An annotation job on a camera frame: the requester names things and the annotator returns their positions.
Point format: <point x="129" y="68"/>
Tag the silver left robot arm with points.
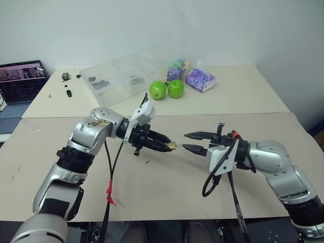
<point x="83" y="136"/>

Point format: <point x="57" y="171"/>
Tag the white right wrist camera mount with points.
<point x="219" y="159"/>

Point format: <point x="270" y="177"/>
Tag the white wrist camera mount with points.
<point x="219" y="159"/>
<point x="144" y="112"/>

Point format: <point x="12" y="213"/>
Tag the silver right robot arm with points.
<point x="276" y="162"/>

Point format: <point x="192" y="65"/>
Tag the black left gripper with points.
<point x="141" y="139"/>

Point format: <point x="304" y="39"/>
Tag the small black block part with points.
<point x="69" y="93"/>

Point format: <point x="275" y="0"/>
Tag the brass padlock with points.
<point x="172" y="146"/>

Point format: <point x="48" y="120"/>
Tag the purple tissue pack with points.
<point x="200" y="79"/>

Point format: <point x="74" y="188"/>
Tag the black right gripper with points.
<point x="222" y="140"/>

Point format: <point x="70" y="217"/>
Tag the small black metal part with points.
<point x="65" y="76"/>

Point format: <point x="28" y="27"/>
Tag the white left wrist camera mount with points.
<point x="144" y="112"/>

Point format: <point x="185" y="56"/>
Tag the black parts in box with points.
<point x="100" y="83"/>

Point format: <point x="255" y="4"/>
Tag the clear plastic compartment box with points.
<point x="119" y="76"/>

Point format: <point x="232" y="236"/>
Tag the clear bag of toy blocks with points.
<point x="176" y="72"/>

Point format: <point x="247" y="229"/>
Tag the green apple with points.
<point x="176" y="88"/>
<point x="157" y="89"/>

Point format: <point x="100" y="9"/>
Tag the open laptop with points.
<point x="20" y="83"/>

